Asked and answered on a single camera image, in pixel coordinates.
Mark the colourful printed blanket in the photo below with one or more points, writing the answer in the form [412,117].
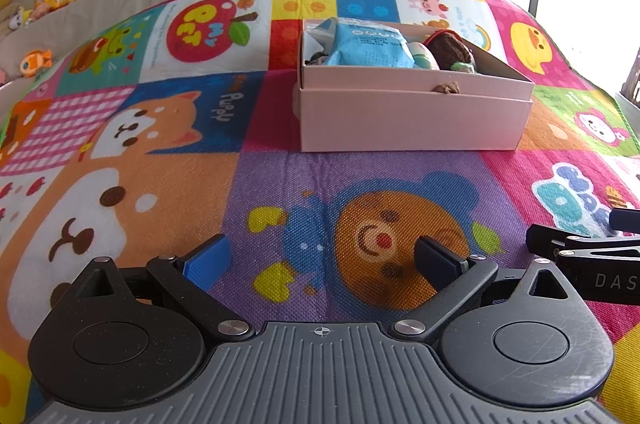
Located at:
[160,184]

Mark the pink cardboard box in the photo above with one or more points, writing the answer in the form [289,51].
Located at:
[410,119]

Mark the small green plush toy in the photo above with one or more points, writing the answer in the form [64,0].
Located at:
[462,67]

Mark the blue and white packet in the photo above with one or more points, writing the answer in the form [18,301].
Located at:
[367,46]

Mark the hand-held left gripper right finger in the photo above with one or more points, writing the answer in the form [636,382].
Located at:
[436,265]

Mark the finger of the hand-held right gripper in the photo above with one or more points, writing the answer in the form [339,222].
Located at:
[626,220]
[565,240]

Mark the orange fish plush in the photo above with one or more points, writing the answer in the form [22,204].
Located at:
[35,62]

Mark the brown plush toy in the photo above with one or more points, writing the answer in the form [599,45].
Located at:
[450,50]

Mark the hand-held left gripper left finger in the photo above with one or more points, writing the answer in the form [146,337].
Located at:
[208,262]

